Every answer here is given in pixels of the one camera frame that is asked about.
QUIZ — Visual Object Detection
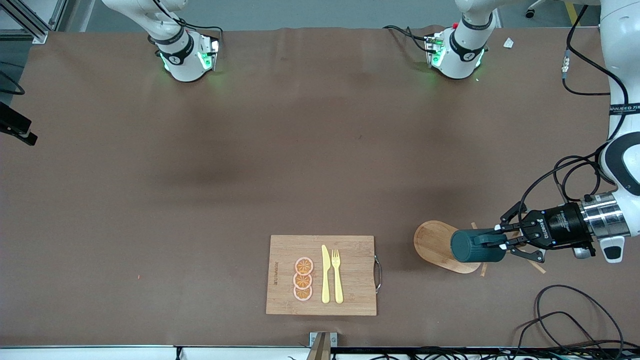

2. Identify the yellow plastic knife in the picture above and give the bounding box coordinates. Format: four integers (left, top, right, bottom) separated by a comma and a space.
321, 244, 332, 304

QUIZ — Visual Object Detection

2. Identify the wooden cup rack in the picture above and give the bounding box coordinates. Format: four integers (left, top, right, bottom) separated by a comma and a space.
413, 220, 547, 278

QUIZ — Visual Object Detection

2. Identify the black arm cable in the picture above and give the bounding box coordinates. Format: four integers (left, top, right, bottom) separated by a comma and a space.
0, 69, 26, 96
517, 4, 630, 222

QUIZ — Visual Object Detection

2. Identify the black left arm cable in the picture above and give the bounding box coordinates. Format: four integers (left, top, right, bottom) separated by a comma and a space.
517, 4, 630, 222

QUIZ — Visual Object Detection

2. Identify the brown table mat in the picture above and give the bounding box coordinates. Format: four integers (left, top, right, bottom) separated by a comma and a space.
0, 26, 640, 349

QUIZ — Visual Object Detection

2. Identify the black cable loop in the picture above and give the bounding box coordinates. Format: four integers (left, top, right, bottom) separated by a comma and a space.
515, 311, 601, 360
535, 284, 626, 360

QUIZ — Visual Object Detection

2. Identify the white table frame rail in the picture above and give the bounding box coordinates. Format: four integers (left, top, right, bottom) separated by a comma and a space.
0, 346, 312, 360

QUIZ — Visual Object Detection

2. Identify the bamboo cutting board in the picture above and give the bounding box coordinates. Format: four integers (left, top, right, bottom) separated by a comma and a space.
265, 235, 378, 316

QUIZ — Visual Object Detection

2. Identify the yellow plastic fork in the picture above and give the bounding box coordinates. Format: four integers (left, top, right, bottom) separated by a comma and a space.
331, 249, 345, 305

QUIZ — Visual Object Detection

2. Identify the teal cup with yellow inside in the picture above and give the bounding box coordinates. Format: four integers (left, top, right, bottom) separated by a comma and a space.
450, 228, 508, 265

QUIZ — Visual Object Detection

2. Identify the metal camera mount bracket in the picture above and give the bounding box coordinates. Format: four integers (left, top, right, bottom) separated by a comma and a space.
306, 331, 339, 360

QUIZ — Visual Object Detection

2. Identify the aluminium frame profile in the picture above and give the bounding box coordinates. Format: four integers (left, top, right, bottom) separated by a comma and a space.
0, 0, 69, 45

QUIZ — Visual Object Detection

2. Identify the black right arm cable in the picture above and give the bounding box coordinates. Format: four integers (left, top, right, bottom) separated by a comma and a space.
0, 69, 26, 96

